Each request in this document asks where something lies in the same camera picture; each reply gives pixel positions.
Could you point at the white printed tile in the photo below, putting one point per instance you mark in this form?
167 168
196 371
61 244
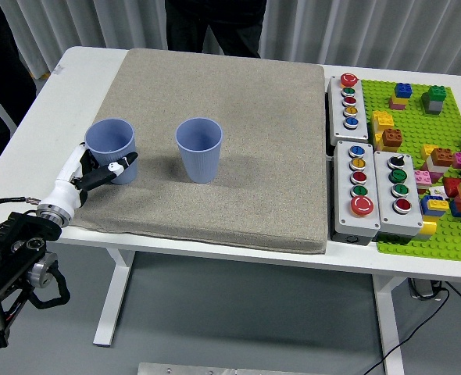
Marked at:
436 191

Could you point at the pink toy brick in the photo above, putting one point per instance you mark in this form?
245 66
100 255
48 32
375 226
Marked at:
422 177

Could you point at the green grey brick stack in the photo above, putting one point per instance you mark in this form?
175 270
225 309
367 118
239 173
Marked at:
433 99

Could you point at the yellow toy brick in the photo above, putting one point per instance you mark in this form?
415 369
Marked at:
426 151

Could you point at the yellow white brick stack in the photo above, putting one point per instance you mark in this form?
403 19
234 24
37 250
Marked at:
427 228

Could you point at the blue ribbed cup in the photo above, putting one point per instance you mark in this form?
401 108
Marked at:
109 136
199 164

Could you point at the brown white brick stack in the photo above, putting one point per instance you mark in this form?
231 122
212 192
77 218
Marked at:
441 158

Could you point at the blue yellow pink brick stack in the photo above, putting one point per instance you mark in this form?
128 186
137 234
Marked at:
401 91

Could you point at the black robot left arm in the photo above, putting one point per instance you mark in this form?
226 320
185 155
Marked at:
15 250

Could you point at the grey five-button box, small stop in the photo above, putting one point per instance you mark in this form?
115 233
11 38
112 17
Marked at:
341 129

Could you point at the blue toy brick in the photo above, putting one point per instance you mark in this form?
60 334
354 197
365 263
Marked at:
455 210

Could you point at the person in dark clothes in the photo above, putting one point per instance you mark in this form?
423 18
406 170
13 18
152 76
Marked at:
0 78

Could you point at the red toy brick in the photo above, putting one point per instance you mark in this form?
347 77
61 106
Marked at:
451 186

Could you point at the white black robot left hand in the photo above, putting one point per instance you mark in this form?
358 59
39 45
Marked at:
64 193

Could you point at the grey selector switch button box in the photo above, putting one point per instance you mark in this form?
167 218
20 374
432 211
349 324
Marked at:
384 218

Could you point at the green brick baseplate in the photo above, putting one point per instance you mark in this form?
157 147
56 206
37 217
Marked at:
412 125

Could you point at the grey-brown mat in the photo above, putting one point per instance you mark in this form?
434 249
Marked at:
234 136

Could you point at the white pleated curtain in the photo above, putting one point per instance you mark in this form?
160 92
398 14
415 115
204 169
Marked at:
371 31

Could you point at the white table leg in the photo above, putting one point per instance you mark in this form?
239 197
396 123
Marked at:
113 297
388 312

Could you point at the grey power box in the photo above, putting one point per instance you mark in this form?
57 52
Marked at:
424 290

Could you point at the brown toy brick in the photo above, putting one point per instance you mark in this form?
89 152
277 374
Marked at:
391 140

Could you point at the grey five-button box, large stop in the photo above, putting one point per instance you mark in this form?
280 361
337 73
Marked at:
344 218

